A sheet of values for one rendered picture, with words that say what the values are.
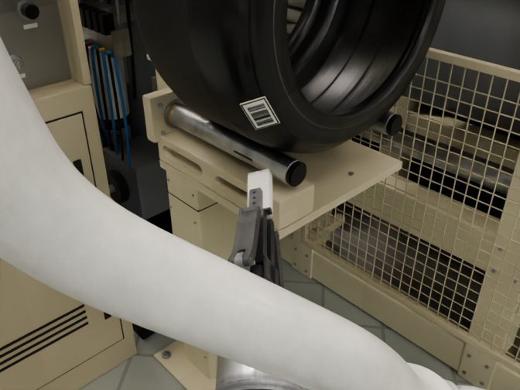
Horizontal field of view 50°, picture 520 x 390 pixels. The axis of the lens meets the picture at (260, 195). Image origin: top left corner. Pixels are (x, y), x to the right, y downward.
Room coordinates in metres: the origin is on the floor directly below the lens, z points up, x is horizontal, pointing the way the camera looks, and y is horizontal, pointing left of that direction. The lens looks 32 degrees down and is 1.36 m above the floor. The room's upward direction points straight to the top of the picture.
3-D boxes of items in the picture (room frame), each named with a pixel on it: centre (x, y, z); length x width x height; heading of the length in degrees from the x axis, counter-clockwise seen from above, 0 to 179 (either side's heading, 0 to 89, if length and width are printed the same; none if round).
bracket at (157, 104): (1.16, 0.08, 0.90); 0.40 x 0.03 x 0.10; 133
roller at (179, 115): (0.93, 0.05, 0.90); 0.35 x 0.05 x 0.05; 43
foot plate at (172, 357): (1.20, 0.15, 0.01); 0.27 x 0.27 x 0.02; 43
